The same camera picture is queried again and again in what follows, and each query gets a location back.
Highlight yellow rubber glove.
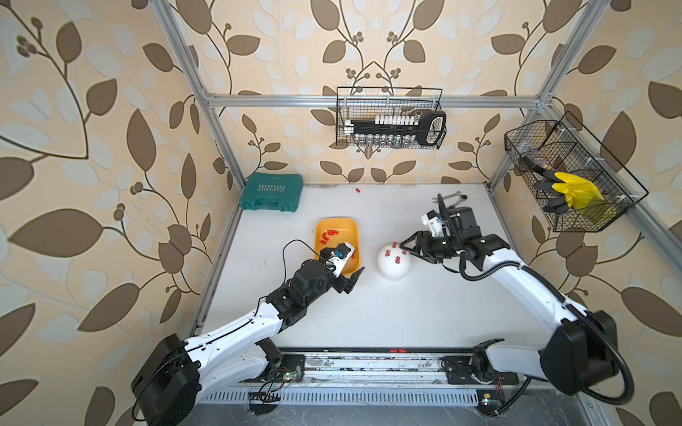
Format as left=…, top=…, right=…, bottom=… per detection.
left=552, top=172, right=605, bottom=209

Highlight black wire basket right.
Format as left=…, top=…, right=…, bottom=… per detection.
left=504, top=111, right=649, bottom=233

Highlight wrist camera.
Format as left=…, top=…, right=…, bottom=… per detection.
left=421, top=211, right=451, bottom=238
left=321, top=242, right=358, bottom=276

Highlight silver combination wrench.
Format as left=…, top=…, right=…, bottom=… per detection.
left=442, top=191, right=462, bottom=200

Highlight green plastic tool case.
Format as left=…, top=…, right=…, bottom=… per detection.
left=239, top=173, right=304, bottom=212

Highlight black pliers in basket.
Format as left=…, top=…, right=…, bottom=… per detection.
left=521, top=156, right=569, bottom=215

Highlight socket set holder rail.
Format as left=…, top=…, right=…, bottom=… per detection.
left=341, top=111, right=447, bottom=149

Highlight white dome with screws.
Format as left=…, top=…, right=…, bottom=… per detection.
left=377, top=242, right=411, bottom=282

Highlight green handled ratchet wrench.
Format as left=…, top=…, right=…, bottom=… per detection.
left=454, top=195, right=468, bottom=206

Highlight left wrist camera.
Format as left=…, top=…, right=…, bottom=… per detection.
left=321, top=242, right=358, bottom=276

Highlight black corrugated cable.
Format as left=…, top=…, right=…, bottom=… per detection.
left=436, top=192, right=635, bottom=406

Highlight yellow plastic tray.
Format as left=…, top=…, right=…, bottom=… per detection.
left=314, top=218, right=361, bottom=271

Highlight black wire basket back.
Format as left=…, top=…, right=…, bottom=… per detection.
left=335, top=86, right=447, bottom=150

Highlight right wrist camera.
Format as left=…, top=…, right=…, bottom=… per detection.
left=421, top=211, right=451, bottom=238

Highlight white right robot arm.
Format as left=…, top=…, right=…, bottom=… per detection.
left=400, top=207, right=634, bottom=405

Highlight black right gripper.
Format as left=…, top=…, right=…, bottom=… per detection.
left=400, top=229, right=464, bottom=262

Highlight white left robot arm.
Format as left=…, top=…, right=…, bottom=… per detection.
left=131, top=259, right=362, bottom=425

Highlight black wire basket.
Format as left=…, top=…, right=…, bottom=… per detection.
left=335, top=86, right=447, bottom=150
left=504, top=111, right=649, bottom=233

